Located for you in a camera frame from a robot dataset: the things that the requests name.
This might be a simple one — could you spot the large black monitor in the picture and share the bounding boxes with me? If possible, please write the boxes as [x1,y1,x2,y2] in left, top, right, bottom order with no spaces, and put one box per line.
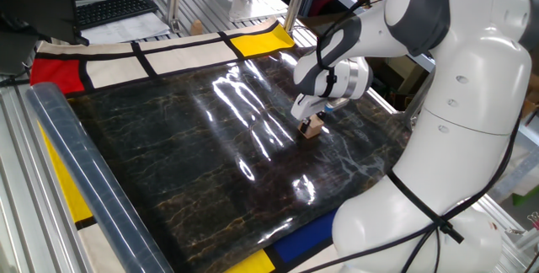
[0,0,89,76]

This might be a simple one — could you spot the brown cardboard box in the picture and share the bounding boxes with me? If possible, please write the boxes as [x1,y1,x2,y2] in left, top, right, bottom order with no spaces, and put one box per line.
[372,51,433,112]

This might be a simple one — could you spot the black marble pattern sheet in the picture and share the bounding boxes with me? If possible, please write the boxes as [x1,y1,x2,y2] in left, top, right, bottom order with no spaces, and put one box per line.
[23,47,412,273]

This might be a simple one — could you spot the green plastic object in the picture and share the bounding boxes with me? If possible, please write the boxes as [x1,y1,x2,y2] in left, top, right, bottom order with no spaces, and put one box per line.
[511,183,539,207]

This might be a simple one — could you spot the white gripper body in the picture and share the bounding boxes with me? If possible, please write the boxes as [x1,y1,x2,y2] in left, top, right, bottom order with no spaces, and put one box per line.
[290,93,330,122]

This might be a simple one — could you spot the black keyboard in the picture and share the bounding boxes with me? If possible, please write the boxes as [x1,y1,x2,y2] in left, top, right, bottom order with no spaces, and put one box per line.
[75,0,160,31]

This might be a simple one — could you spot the white paper sheets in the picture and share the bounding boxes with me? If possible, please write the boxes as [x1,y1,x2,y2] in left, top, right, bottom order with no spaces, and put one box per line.
[79,11,172,46]

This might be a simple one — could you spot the metal base plate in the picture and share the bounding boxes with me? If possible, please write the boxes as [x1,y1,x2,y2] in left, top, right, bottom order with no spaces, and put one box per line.
[208,0,291,24]

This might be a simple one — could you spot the silver wrist camera blue end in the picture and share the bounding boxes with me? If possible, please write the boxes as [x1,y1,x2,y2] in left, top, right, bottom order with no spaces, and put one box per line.
[323,97,351,113]

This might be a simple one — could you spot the colour block patterned cloth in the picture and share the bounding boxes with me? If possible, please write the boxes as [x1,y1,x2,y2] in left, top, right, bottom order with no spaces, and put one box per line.
[29,16,350,273]

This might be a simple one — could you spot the small wooden cube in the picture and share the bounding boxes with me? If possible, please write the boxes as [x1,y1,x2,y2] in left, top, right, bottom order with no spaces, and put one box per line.
[297,115,326,140]

